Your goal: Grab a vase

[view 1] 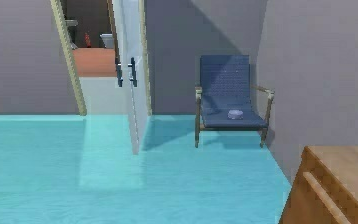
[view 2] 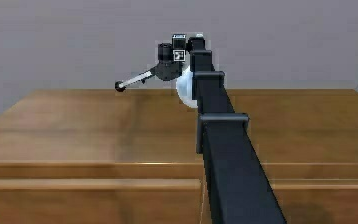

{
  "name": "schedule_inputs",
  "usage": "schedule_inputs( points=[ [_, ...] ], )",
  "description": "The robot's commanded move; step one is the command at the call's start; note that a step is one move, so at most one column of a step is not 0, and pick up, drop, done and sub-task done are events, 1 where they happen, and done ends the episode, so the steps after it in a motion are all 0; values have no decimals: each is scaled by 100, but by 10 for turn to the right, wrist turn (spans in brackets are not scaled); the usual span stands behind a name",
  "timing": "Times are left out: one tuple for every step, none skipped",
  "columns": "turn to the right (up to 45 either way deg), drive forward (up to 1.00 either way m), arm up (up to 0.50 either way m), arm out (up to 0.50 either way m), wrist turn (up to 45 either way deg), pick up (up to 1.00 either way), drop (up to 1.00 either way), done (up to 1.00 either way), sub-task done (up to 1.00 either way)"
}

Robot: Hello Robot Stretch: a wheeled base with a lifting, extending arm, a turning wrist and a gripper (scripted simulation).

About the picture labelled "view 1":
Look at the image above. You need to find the blue wooden armchair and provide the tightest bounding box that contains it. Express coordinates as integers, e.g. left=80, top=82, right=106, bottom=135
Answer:
left=194, top=54, right=276, bottom=149

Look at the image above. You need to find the small grey bowl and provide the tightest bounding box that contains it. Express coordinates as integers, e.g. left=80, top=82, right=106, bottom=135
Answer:
left=227, top=109, right=244, bottom=120

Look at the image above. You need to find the white room door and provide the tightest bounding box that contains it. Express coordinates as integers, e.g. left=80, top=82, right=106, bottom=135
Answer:
left=111, top=0, right=153, bottom=156

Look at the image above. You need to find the white toilet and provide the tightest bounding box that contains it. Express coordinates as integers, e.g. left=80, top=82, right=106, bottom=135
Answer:
left=99, top=33, right=115, bottom=50

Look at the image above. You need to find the light wooden cabinet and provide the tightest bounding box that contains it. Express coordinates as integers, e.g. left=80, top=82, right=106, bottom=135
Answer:
left=278, top=145, right=358, bottom=224

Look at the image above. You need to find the black door handle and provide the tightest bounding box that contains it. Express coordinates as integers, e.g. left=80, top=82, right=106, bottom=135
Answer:
left=127, top=57, right=138, bottom=88
left=116, top=58, right=124, bottom=88

